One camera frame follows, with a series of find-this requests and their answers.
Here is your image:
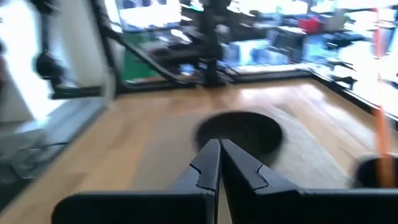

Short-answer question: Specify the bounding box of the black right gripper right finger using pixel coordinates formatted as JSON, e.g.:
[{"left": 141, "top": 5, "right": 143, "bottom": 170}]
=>
[{"left": 221, "top": 139, "right": 302, "bottom": 224}]

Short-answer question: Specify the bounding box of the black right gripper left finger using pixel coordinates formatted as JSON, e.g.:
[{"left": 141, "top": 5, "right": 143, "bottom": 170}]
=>
[{"left": 169, "top": 139, "right": 222, "bottom": 224}]

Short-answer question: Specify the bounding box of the black bowl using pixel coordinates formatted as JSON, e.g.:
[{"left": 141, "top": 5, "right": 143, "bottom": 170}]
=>
[{"left": 195, "top": 111, "right": 284, "bottom": 167}]

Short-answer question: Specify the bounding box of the tall black cup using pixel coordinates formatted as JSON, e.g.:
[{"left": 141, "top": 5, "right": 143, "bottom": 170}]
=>
[{"left": 353, "top": 154, "right": 398, "bottom": 189}]

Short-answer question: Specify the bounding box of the orange straw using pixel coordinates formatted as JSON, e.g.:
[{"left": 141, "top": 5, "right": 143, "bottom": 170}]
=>
[{"left": 373, "top": 6, "right": 396, "bottom": 187}]

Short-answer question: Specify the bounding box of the grey woven placemat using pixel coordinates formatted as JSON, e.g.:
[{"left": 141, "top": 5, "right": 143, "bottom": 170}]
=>
[{"left": 136, "top": 102, "right": 354, "bottom": 191}]

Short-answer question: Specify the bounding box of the green board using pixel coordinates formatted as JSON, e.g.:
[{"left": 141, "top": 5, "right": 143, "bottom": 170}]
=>
[{"left": 121, "top": 32, "right": 161, "bottom": 82}]

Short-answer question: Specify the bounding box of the black clamp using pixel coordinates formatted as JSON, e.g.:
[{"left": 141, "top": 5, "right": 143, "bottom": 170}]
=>
[{"left": 328, "top": 73, "right": 358, "bottom": 90}]

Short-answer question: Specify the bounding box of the red box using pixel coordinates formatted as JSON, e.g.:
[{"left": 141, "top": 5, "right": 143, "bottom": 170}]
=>
[{"left": 297, "top": 16, "right": 325, "bottom": 34}]

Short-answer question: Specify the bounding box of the black metal stand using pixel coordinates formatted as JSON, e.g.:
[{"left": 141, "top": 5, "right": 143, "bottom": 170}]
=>
[{"left": 29, "top": 0, "right": 103, "bottom": 100}]

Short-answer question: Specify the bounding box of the black metal table frame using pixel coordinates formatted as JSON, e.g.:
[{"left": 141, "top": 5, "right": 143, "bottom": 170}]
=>
[{"left": 90, "top": 0, "right": 398, "bottom": 125}]

